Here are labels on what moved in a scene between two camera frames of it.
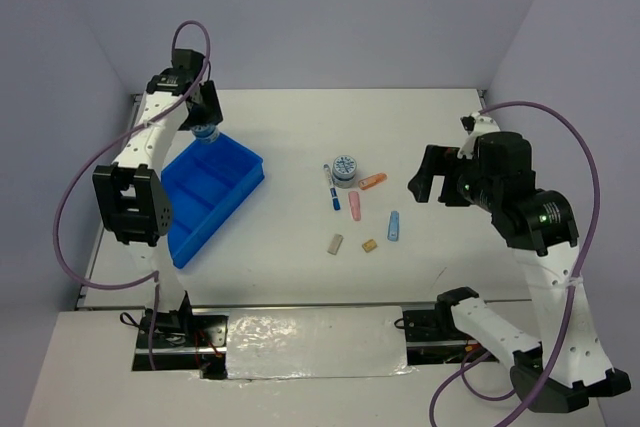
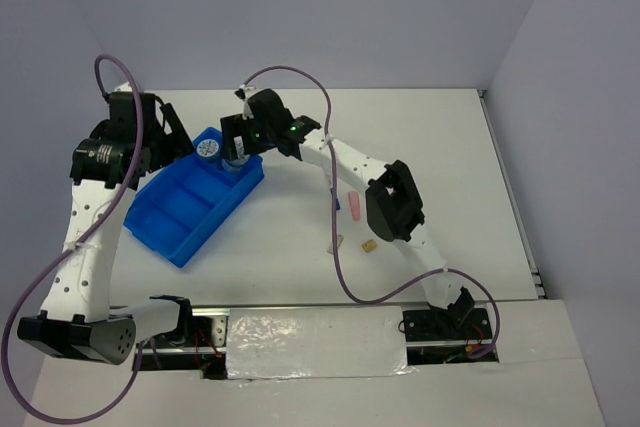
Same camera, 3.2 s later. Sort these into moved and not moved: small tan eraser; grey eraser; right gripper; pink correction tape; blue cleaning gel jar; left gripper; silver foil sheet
Moved: blue cleaning gel jar; left gripper; right gripper
Not moved: grey eraser; pink correction tape; small tan eraser; silver foil sheet
